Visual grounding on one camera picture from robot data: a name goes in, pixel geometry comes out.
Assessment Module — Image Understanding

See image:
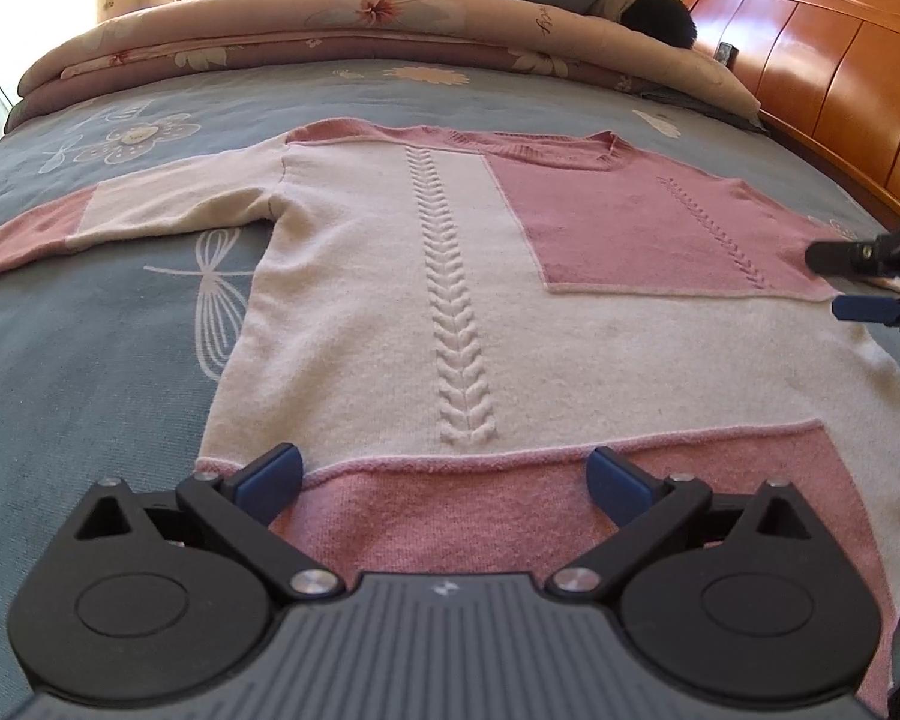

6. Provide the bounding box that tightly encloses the pink and white knit sweater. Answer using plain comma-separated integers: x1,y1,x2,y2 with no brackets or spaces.
0,119,900,718

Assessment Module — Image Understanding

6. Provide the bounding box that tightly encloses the blue floral bed sheet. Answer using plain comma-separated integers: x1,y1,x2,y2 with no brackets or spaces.
0,60,900,717

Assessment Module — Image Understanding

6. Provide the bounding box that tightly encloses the orange wooden headboard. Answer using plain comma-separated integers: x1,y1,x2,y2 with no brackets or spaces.
685,0,900,216

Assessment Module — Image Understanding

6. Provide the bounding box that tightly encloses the person lying on bed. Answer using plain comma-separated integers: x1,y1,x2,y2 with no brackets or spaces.
592,0,697,49

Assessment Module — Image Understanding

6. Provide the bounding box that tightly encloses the pink floral folded quilt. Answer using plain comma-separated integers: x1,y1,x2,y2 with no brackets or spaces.
4,0,759,130

